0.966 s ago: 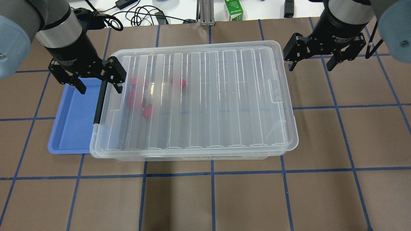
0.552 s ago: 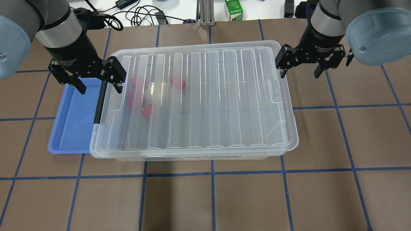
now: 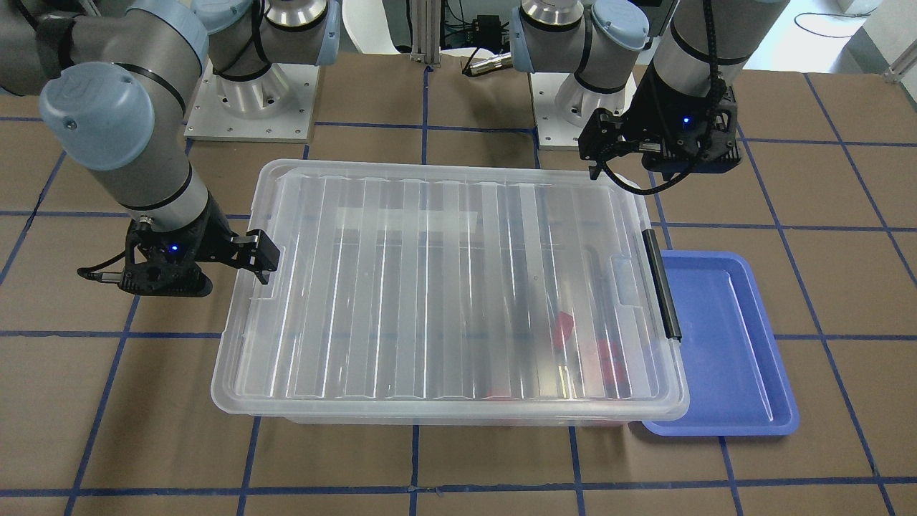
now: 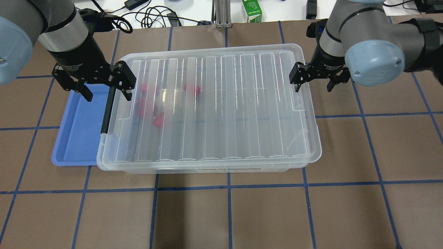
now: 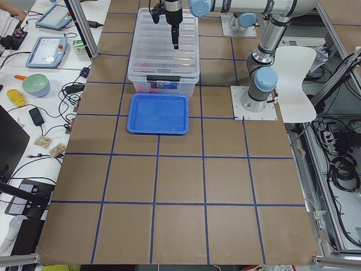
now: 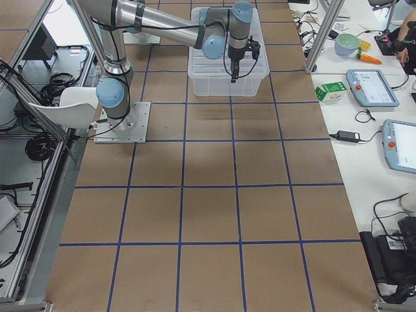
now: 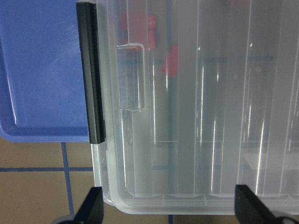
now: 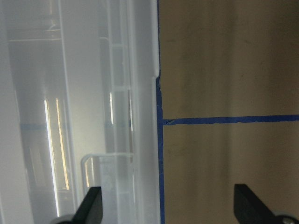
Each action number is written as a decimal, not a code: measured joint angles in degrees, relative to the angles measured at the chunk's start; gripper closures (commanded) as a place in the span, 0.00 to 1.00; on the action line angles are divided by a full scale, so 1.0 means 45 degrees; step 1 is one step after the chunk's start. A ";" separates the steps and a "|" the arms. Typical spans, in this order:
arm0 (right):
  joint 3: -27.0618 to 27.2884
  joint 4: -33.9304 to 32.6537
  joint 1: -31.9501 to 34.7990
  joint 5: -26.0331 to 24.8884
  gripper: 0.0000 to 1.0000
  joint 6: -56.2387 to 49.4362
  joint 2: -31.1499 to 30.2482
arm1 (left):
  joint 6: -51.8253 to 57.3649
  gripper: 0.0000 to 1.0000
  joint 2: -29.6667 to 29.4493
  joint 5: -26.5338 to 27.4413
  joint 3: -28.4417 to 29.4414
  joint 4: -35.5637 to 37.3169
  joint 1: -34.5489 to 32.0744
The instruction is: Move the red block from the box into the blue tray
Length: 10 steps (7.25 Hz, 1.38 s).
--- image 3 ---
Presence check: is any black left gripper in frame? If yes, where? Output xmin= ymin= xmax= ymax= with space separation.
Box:
xmin=579 ymin=68 xmax=742 ymax=180

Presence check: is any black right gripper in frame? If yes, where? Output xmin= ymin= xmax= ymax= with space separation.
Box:
xmin=118 ymin=204 xmax=279 ymax=297

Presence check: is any clear plastic box lid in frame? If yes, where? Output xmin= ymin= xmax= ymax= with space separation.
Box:
xmin=211 ymin=160 xmax=690 ymax=421

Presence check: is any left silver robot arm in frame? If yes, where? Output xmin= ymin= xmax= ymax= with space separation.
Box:
xmin=509 ymin=1 xmax=788 ymax=195

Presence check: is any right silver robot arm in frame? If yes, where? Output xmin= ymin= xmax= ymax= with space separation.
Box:
xmin=1 ymin=1 xmax=342 ymax=297

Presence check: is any clear plastic storage box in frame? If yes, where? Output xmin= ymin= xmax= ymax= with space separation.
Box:
xmin=282 ymin=416 xmax=631 ymax=427

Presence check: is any red block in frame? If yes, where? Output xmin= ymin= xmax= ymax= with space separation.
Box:
xmin=594 ymin=339 xmax=629 ymax=388
xmin=551 ymin=311 xmax=575 ymax=353

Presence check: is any blue plastic tray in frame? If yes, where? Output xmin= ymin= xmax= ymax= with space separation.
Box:
xmin=644 ymin=249 xmax=800 ymax=437

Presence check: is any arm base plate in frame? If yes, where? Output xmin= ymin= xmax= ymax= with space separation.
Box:
xmin=184 ymin=63 xmax=321 ymax=144
xmin=529 ymin=72 xmax=636 ymax=151

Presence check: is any black box latch handle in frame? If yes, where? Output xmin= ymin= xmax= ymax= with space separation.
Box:
xmin=641 ymin=228 xmax=683 ymax=342

